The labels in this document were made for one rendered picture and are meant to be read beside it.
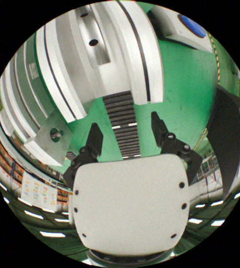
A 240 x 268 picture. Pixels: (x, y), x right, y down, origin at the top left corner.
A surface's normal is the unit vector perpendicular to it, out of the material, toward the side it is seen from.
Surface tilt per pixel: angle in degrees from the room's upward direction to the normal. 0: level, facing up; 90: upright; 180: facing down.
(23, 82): 90
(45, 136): 90
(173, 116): 0
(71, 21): 0
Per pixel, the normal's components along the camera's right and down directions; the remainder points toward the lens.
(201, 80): 0.02, 0.73
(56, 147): 0.98, -0.16
